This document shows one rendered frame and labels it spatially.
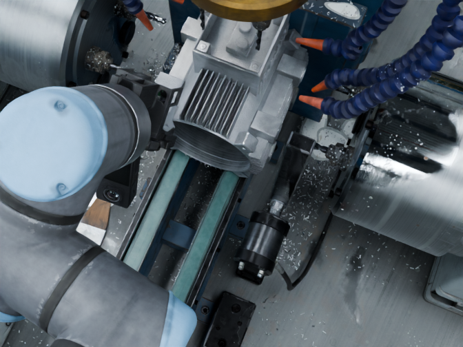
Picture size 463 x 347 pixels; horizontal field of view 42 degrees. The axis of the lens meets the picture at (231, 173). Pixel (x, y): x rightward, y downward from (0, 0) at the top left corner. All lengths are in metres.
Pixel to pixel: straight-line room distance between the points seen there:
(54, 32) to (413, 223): 0.55
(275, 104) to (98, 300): 0.46
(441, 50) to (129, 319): 0.37
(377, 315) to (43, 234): 0.71
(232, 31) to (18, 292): 0.49
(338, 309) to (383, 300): 0.08
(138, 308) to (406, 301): 0.68
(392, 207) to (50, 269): 0.47
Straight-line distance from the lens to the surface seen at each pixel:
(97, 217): 1.12
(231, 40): 0.87
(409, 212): 0.84
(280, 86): 0.91
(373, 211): 0.85
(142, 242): 0.99
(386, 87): 0.65
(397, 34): 1.30
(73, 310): 0.55
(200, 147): 1.00
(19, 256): 0.56
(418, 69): 0.62
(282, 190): 0.83
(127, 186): 0.73
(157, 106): 0.71
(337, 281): 1.11
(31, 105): 0.52
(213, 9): 0.67
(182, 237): 1.06
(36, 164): 0.52
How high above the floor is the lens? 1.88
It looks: 73 degrees down
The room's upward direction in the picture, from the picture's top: 4 degrees clockwise
